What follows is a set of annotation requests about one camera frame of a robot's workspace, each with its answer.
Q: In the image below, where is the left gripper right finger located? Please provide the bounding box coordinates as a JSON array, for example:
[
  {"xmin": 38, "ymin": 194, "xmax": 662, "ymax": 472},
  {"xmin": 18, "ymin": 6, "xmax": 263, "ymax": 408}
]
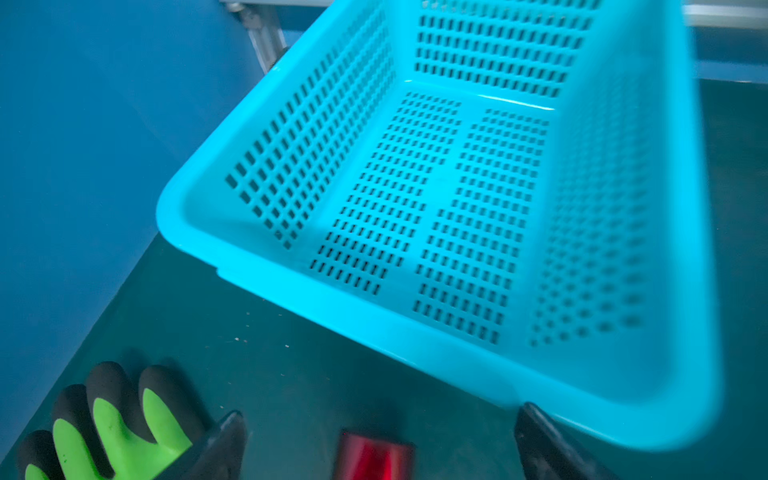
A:
[{"xmin": 514, "ymin": 402, "xmax": 619, "ymax": 480}]

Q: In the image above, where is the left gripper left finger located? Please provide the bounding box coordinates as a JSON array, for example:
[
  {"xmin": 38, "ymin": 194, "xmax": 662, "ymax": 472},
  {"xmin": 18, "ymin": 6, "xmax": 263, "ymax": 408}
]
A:
[{"xmin": 156, "ymin": 410, "xmax": 248, "ymax": 480}]

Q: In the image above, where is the teal plastic basket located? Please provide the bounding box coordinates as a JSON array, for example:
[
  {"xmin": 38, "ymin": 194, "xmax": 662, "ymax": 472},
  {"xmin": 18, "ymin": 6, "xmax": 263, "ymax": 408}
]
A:
[{"xmin": 156, "ymin": 1, "xmax": 722, "ymax": 451}]

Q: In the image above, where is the red handled tool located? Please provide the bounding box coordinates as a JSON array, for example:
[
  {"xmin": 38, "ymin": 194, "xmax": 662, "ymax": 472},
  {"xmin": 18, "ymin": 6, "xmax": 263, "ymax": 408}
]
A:
[{"xmin": 332, "ymin": 430, "xmax": 415, "ymax": 480}]

